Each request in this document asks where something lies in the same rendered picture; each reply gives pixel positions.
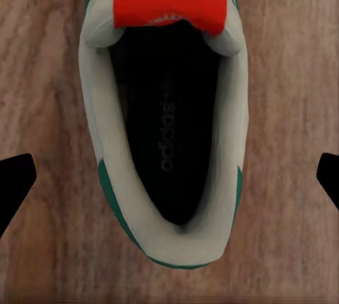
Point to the gym shoe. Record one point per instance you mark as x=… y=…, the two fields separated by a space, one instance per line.
x=165 y=88

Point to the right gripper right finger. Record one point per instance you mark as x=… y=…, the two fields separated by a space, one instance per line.
x=328 y=176

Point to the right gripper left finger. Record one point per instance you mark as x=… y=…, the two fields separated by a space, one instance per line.
x=17 y=175

